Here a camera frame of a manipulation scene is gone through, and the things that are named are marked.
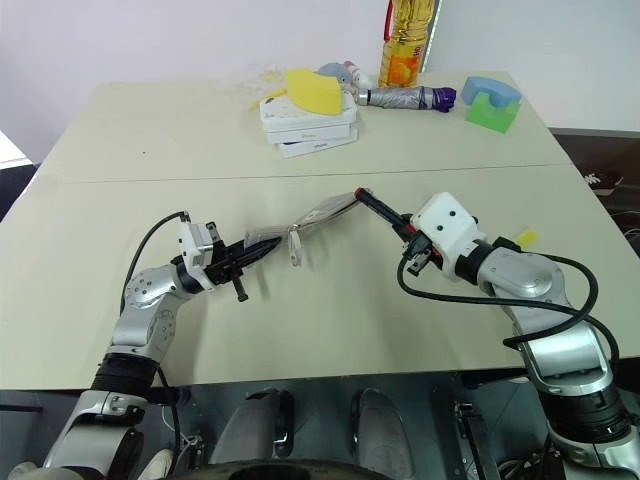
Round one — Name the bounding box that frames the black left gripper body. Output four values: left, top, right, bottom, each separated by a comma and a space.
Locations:
202, 242, 250, 305

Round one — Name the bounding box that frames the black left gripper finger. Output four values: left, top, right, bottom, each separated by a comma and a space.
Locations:
230, 247, 279, 268
227, 237, 284, 257

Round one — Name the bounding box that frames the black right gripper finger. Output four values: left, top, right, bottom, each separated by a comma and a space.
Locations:
385, 207, 414, 232
394, 225, 422, 251

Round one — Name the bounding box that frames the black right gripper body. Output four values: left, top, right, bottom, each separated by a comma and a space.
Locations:
400, 230, 446, 277

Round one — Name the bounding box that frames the grey grid pouch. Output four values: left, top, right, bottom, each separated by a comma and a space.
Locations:
243, 191, 362, 267

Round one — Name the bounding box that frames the white flat box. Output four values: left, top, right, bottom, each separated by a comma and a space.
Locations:
277, 131, 360, 160
262, 119, 361, 147
258, 93, 360, 134

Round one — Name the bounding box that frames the green foam block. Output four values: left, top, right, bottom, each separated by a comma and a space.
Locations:
465, 93, 522, 136

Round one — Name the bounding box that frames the yellow foam sponge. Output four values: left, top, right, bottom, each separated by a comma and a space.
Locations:
284, 67, 347, 118

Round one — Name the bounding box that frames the blue foam arch block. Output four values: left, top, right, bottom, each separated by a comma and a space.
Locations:
460, 75, 524, 110

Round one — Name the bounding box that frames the grey plush toy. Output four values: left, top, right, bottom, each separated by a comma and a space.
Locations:
316, 61, 357, 90

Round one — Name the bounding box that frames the yellow oil bottle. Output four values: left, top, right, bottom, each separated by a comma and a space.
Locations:
377, 0, 442, 90

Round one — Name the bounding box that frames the grey rounded leg cover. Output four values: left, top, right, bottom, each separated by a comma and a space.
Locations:
212, 388, 295, 467
351, 386, 417, 480

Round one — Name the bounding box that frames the dark red printed box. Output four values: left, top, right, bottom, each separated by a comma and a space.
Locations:
581, 171, 627, 195

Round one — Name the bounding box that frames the white shoe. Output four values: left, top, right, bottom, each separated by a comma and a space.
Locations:
137, 447, 176, 480

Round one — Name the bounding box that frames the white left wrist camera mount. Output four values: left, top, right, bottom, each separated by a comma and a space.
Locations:
177, 221, 222, 294

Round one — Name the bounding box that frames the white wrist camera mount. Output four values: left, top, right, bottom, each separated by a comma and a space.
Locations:
177, 221, 222, 294
409, 192, 489, 280

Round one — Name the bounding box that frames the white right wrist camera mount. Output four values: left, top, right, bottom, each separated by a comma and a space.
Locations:
409, 192, 489, 280

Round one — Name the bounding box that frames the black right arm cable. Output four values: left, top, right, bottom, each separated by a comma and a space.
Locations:
397, 243, 622, 365

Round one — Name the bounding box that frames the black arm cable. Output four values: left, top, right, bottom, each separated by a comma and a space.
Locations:
121, 211, 194, 309
397, 243, 622, 365

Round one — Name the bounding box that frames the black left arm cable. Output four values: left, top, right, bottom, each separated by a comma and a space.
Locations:
121, 211, 194, 309

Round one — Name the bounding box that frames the silver folded umbrella purple handle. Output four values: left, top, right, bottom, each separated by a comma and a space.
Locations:
355, 84, 459, 115

